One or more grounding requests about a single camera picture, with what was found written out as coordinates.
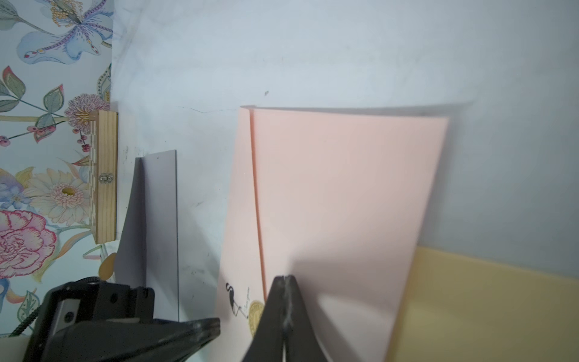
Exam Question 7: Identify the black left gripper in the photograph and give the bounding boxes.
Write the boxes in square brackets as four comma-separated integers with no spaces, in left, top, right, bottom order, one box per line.
[24,279,221,361]

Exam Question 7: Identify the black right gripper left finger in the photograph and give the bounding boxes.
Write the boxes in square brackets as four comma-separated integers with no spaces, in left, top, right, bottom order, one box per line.
[243,276,286,362]

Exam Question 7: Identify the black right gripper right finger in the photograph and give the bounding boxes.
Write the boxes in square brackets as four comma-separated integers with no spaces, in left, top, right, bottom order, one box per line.
[283,275,327,362]

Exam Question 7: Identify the grey lavender envelope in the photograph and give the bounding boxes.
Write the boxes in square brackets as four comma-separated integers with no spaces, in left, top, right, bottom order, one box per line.
[114,150,179,321]

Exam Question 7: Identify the pink envelope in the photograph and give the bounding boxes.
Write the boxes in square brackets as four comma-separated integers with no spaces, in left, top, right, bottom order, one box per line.
[209,108,449,361]

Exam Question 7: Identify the yellow envelope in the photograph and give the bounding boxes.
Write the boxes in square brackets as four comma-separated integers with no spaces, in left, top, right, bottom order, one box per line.
[387,247,578,361]

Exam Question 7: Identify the wooden checkered chessboard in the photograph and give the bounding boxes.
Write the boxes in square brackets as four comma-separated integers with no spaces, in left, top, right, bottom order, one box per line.
[89,110,119,244]

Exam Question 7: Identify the black corrugated left cable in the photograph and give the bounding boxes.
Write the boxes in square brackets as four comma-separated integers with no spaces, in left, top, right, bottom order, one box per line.
[8,307,42,338]

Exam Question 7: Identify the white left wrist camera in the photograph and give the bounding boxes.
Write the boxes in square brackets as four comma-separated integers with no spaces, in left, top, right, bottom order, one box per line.
[0,336,30,362]

